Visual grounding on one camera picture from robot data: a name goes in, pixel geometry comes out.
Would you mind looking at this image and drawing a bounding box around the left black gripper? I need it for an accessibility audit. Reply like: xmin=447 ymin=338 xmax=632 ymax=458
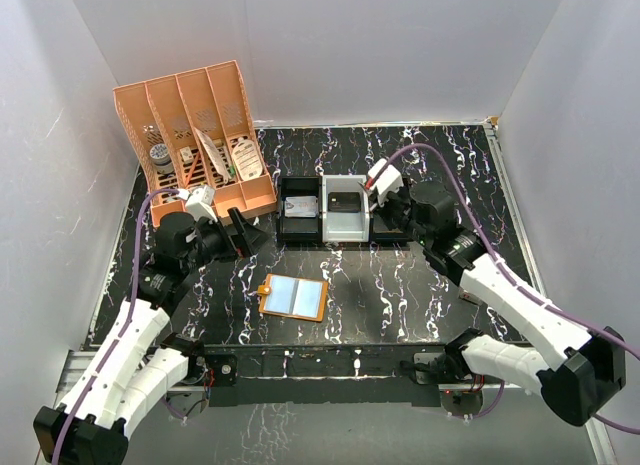
xmin=182 ymin=207 xmax=270 ymax=273

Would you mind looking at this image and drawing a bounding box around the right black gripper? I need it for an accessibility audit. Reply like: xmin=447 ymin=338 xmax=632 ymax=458
xmin=370 ymin=185 xmax=432 ymax=247

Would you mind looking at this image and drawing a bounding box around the orange leather card holder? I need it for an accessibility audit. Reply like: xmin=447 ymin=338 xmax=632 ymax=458
xmin=257 ymin=274 xmax=329 ymax=323

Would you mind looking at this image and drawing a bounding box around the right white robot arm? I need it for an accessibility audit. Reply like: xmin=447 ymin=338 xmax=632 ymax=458
xmin=371 ymin=182 xmax=626 ymax=426

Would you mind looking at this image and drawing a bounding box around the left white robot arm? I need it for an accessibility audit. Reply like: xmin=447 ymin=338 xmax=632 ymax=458
xmin=33 ymin=208 xmax=268 ymax=464

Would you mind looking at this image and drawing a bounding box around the left black card bin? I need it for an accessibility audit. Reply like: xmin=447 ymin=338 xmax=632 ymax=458
xmin=276 ymin=176 xmax=322 ymax=244

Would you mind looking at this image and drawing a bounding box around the black card bin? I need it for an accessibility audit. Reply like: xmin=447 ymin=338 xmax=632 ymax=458
xmin=367 ymin=177 xmax=412 ymax=246
xmin=276 ymin=176 xmax=322 ymax=244

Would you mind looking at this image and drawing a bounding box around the right black card bin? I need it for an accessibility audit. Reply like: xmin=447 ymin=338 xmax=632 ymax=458
xmin=367 ymin=177 xmax=412 ymax=246

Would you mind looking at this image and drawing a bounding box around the silver credit card stack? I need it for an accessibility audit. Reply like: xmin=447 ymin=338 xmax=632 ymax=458
xmin=284 ymin=196 xmax=319 ymax=218

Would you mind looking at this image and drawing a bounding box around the black credit card stack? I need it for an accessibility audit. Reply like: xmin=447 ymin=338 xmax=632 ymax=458
xmin=327 ymin=191 xmax=362 ymax=213

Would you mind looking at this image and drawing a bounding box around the white middle card bin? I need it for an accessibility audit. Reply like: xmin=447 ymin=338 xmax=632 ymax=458
xmin=320 ymin=175 xmax=370 ymax=243

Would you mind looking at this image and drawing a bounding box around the white labelled package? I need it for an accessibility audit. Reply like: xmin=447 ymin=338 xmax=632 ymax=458
xmin=231 ymin=138 xmax=263 ymax=181

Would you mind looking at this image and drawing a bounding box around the small white red box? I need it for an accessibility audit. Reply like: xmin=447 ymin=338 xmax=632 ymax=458
xmin=459 ymin=290 xmax=482 ymax=305

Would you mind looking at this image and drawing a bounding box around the orange pencil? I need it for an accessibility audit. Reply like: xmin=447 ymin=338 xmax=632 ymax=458
xmin=185 ymin=151 xmax=201 ymax=188

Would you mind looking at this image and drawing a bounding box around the white paper leaflet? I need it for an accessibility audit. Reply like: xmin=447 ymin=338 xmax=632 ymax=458
xmin=195 ymin=129 xmax=231 ymax=183

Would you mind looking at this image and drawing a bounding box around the peach desk file organizer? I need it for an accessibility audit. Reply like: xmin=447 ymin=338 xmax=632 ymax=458
xmin=113 ymin=61 xmax=276 ymax=223

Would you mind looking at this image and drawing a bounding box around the grey tape roll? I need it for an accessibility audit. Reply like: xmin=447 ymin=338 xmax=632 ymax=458
xmin=149 ymin=143 xmax=174 ymax=175

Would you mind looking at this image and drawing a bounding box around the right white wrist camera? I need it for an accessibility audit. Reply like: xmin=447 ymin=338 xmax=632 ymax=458
xmin=364 ymin=159 xmax=403 ymax=207

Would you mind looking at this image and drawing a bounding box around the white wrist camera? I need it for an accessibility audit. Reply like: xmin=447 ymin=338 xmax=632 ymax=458
xmin=177 ymin=185 xmax=218 ymax=222
xmin=364 ymin=159 xmax=403 ymax=207

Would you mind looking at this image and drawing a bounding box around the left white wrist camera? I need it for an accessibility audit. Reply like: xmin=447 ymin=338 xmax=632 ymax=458
xmin=177 ymin=185 xmax=218 ymax=222

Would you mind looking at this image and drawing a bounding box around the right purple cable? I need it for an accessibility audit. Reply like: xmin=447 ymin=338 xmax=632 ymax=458
xmin=367 ymin=143 xmax=640 ymax=434

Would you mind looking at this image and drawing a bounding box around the purple cable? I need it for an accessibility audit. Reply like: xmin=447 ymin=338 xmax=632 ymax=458
xmin=49 ymin=187 xmax=196 ymax=465
xmin=367 ymin=143 xmax=640 ymax=434

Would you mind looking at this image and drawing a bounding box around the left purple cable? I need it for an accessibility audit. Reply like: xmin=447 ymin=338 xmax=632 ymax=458
xmin=49 ymin=187 xmax=196 ymax=465

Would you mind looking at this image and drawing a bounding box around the aluminium table frame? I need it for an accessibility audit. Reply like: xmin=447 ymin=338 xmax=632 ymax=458
xmin=37 ymin=119 xmax=619 ymax=465

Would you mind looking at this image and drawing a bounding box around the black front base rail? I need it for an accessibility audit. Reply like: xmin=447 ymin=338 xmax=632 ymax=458
xmin=149 ymin=342 xmax=506 ymax=409

